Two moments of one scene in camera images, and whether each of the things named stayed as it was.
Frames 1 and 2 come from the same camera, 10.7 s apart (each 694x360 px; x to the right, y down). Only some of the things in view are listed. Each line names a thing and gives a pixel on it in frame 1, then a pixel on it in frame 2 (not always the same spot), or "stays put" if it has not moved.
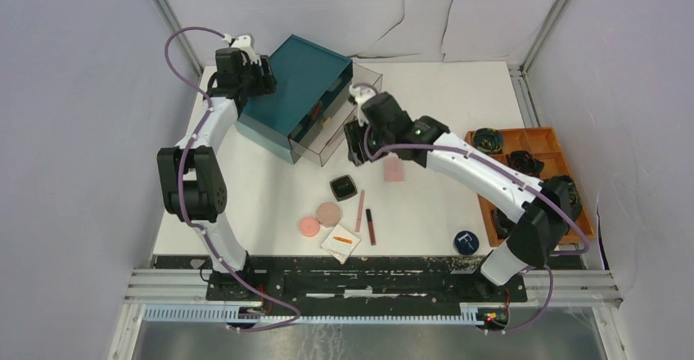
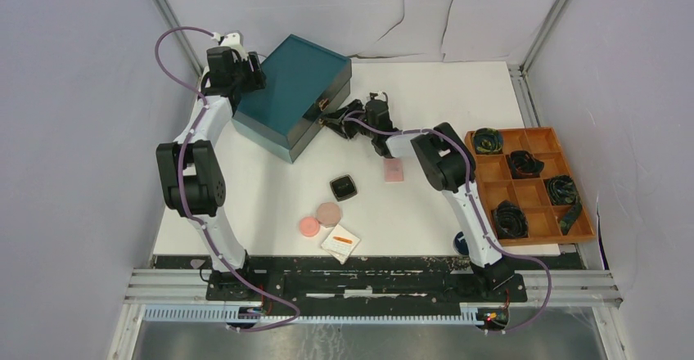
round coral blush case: (309, 227) stays put
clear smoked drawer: (323, 137) -> (340, 79)
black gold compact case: (343, 187) stays put
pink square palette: (393, 170) stays put
